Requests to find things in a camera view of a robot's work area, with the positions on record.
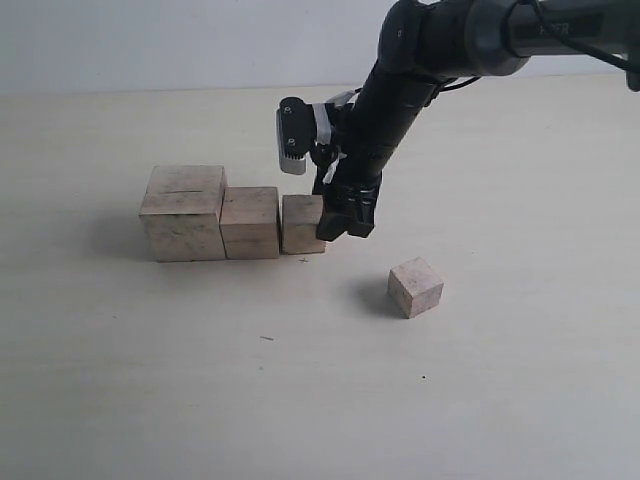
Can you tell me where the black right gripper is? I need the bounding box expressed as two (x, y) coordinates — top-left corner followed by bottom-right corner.
(312, 107), (400, 241)

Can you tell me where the third largest wooden cube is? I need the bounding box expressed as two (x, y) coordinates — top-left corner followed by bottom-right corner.
(282, 194), (326, 255)

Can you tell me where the smallest wooden cube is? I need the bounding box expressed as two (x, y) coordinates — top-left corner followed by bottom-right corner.
(387, 257), (445, 319)

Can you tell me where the second largest wooden cube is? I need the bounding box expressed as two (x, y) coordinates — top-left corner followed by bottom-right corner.
(220, 186), (280, 260)

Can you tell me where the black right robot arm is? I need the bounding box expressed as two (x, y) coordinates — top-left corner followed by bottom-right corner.
(312, 1), (639, 241)

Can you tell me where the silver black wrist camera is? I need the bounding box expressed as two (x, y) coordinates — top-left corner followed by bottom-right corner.
(276, 97), (332, 175)

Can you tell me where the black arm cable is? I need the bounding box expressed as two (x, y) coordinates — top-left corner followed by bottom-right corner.
(424, 0), (640, 96)

